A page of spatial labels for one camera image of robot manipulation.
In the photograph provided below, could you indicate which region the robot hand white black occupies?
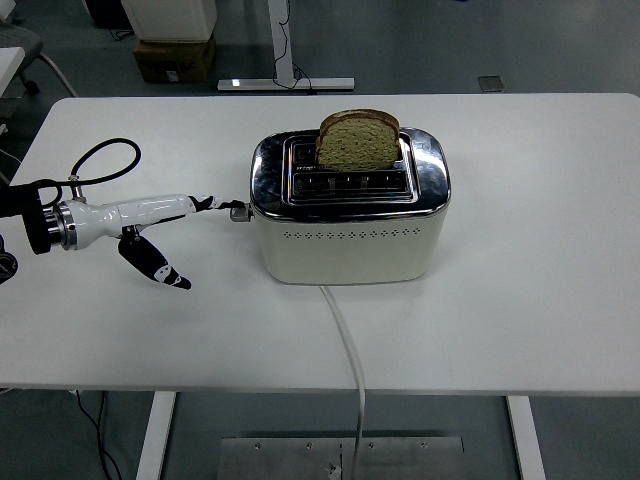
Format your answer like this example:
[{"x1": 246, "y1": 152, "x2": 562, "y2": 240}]
[{"x1": 59, "y1": 193, "x2": 251, "y2": 292}]

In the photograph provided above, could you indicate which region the cream chrome two-slot toaster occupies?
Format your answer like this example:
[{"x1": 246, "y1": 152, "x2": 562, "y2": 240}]
[{"x1": 248, "y1": 126, "x2": 452, "y2": 286}]

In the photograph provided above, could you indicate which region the brown cardboard box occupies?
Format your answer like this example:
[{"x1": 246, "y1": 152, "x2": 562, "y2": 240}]
[{"x1": 132, "y1": 33, "x2": 217, "y2": 84}]

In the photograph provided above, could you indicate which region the white side table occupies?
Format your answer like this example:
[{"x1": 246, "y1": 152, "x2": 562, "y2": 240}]
[{"x1": 0, "y1": 46, "x2": 26, "y2": 99}]

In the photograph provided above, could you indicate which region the black case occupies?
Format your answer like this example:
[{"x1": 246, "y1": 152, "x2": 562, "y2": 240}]
[{"x1": 83, "y1": 0, "x2": 134, "y2": 30}]

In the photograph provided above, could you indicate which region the white box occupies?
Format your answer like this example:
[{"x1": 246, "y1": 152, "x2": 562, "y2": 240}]
[{"x1": 119, "y1": 0, "x2": 219, "y2": 43}]

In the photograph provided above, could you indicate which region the grey office chair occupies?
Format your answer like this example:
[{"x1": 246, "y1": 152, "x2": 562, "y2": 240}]
[{"x1": 0, "y1": 22, "x2": 79, "y2": 99}]

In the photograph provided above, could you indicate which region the white desk leg with foot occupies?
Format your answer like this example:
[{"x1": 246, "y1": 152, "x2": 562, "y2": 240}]
[{"x1": 216, "y1": 0, "x2": 356, "y2": 93}]

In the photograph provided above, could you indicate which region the white table leg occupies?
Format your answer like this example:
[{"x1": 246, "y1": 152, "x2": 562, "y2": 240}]
[
  {"x1": 505, "y1": 395, "x2": 547, "y2": 480},
  {"x1": 134, "y1": 391, "x2": 177, "y2": 480}
]

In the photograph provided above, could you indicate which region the brown bread slice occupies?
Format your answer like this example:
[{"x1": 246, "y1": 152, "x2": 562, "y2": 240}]
[{"x1": 314, "y1": 108, "x2": 403, "y2": 171}]

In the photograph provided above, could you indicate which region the black floor cable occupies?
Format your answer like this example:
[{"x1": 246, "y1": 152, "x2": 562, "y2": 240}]
[
  {"x1": 96, "y1": 390, "x2": 107, "y2": 480},
  {"x1": 74, "y1": 390, "x2": 124, "y2": 480}
]

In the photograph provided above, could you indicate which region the thin black cable on desk leg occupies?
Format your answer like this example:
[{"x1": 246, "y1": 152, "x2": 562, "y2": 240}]
[{"x1": 272, "y1": 0, "x2": 321, "y2": 95}]

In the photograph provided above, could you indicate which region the white toaster power cord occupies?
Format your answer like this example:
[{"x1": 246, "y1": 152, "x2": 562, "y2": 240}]
[{"x1": 318, "y1": 284, "x2": 368, "y2": 480}]

